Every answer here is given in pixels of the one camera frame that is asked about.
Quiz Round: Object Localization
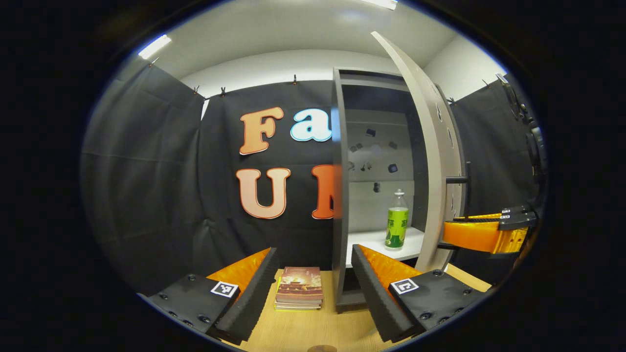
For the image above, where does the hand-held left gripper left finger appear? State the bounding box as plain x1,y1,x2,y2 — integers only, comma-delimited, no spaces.
138,247,280,345

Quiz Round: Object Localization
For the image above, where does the black backdrop cloth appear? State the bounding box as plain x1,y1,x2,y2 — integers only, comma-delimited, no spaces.
81,64,543,294

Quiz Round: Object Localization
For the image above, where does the green label bottle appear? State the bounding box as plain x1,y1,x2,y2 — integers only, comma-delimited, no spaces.
384,189,410,251

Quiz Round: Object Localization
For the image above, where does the black cabinet door handle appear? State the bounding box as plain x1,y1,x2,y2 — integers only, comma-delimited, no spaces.
437,161,472,251

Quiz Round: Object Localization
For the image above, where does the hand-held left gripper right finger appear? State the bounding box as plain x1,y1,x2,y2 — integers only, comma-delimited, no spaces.
350,243,490,344

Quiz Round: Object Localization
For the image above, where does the white cabinet door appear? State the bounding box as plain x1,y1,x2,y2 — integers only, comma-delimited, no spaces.
371,31,468,273

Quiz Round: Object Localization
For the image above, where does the grey cabinet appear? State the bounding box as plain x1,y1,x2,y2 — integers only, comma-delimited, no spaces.
332,67,443,313

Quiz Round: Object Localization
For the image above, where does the yellow-green book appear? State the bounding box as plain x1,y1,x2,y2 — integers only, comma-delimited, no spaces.
274,277,322,312

